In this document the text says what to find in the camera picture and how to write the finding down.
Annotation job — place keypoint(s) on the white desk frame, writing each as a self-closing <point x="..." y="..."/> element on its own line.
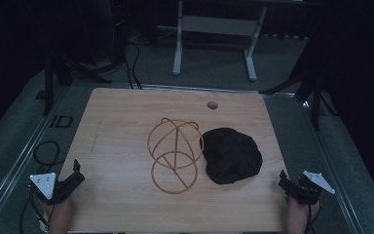
<point x="214" y="26"/>

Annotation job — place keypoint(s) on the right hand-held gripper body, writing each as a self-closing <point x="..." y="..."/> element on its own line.
<point x="311" y="187"/>

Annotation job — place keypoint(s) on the black tripod stand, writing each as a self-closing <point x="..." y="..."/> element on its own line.
<point x="311" y="87"/>
<point x="61" y="70"/>

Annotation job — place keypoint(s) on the black hat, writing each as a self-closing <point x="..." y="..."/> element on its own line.
<point x="232" y="156"/>

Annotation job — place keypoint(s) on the person's right hand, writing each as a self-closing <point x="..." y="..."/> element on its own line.
<point x="300" y="208"/>

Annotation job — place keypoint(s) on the person's left hand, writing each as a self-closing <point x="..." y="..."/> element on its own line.
<point x="58" y="204"/>

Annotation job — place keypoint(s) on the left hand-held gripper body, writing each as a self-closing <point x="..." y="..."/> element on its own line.
<point x="45" y="185"/>

